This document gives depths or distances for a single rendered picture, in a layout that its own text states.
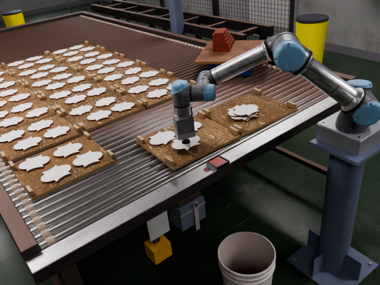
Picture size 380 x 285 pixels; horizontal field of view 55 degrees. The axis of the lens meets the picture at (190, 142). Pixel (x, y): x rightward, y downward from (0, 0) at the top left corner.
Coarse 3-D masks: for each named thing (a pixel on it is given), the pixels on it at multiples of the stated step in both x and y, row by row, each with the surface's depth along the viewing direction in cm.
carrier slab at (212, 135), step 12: (204, 120) 201; (156, 132) 194; (204, 132) 189; (216, 132) 188; (228, 132) 187; (144, 144) 184; (168, 144) 182; (204, 144) 179; (216, 144) 178; (156, 156) 175; (168, 156) 173; (180, 156) 172; (192, 156) 171
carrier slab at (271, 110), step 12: (252, 96) 222; (264, 96) 220; (216, 108) 213; (228, 108) 211; (264, 108) 207; (276, 108) 205; (288, 108) 204; (216, 120) 200; (228, 120) 198; (252, 120) 195; (264, 120) 194; (276, 120) 196
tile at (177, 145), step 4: (196, 136) 180; (172, 140) 179; (176, 140) 178; (180, 140) 178; (192, 140) 177; (196, 140) 176; (172, 144) 175; (176, 144) 175; (180, 144) 174; (184, 144) 174; (188, 144) 174; (192, 144) 173; (196, 144) 173; (172, 148) 173; (176, 148) 172; (180, 148) 171; (184, 148) 171; (188, 148) 171
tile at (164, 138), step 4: (160, 132) 192; (164, 132) 191; (168, 132) 191; (172, 132) 191; (152, 136) 189; (156, 136) 189; (160, 136) 188; (164, 136) 188; (168, 136) 188; (172, 136) 187; (152, 140) 186; (156, 140) 185; (160, 140) 185; (164, 140) 184; (168, 140) 184; (152, 144) 182; (156, 144) 182; (160, 144) 182; (164, 144) 182
